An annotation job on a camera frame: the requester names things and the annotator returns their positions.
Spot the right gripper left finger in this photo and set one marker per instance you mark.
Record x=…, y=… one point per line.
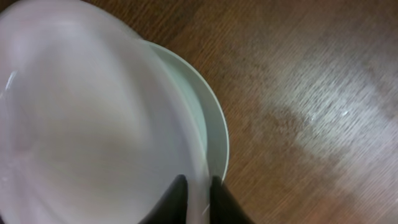
x=172, y=207

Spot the pink plate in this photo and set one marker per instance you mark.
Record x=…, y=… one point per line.
x=93, y=128

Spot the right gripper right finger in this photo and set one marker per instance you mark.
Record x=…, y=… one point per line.
x=224, y=209

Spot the pale green plate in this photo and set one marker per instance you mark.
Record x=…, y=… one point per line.
x=204, y=106

